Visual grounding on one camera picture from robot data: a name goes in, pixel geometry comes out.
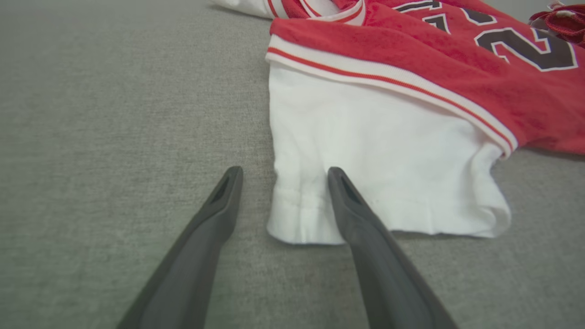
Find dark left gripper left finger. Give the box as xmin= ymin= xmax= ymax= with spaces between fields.
xmin=117 ymin=166 xmax=244 ymax=329

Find red jersey with white sleeves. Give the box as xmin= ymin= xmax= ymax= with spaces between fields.
xmin=210 ymin=0 xmax=585 ymax=245

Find red shorts with white stripes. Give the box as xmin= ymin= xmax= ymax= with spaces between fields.
xmin=528 ymin=1 xmax=585 ymax=48

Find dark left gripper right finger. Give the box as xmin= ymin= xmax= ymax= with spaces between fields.
xmin=327 ymin=166 xmax=460 ymax=329

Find grey fabric sofa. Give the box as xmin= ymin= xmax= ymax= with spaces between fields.
xmin=0 ymin=0 xmax=585 ymax=329

